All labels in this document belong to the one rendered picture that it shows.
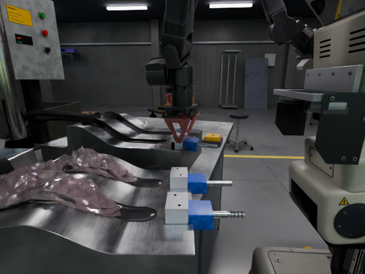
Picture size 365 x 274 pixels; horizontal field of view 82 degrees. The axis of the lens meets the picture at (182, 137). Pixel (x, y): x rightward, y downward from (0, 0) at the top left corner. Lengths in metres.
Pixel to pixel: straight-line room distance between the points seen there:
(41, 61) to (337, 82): 1.26
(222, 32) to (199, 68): 1.55
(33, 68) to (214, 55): 7.91
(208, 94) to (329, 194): 8.28
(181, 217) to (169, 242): 0.04
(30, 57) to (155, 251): 1.15
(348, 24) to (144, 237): 0.63
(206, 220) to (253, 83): 8.25
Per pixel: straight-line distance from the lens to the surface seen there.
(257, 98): 8.46
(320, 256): 1.28
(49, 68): 1.37
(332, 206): 0.67
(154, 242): 0.33
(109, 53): 9.52
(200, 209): 0.36
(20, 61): 1.28
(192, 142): 0.58
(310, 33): 0.87
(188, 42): 0.56
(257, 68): 8.70
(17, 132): 1.10
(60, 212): 0.36
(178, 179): 0.43
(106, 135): 0.69
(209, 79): 8.77
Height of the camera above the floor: 1.07
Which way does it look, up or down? 15 degrees down
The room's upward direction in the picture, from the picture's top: straight up
